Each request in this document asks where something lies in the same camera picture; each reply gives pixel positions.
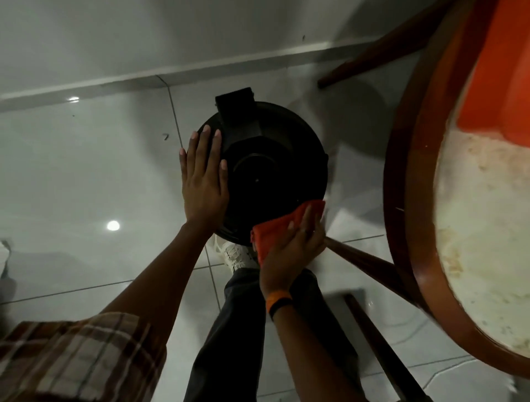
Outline orange cleaning cloth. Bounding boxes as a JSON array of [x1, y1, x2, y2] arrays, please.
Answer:
[[251, 200, 326, 266]]

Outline person's right hand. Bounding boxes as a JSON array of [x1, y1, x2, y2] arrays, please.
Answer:
[[259, 203, 328, 300]]

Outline round wooden marble-top table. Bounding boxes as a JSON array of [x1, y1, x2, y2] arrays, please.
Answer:
[[317, 0, 530, 402]]

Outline person's right forearm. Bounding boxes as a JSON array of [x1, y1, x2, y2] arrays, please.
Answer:
[[271, 299, 370, 402]]

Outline person's left hand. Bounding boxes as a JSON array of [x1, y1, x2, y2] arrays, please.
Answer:
[[179, 125, 230, 229]]

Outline black round trash bin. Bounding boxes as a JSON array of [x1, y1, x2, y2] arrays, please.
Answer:
[[195, 87, 330, 246]]

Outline orange and black wristband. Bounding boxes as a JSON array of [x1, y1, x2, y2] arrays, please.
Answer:
[[265, 289, 293, 320]]

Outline brown plaid shirt sleeve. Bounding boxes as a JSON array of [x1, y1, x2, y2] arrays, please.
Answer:
[[0, 312, 167, 402]]

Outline dark grey trousers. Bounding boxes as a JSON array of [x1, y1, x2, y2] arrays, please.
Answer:
[[183, 267, 362, 402]]

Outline person's left forearm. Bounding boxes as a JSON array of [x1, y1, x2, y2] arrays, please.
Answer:
[[99, 221, 221, 332]]

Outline white sneaker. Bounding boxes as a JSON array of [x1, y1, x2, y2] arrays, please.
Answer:
[[214, 235, 260, 273]]

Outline orange plastic container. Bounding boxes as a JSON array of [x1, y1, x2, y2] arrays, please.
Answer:
[[457, 0, 530, 148]]

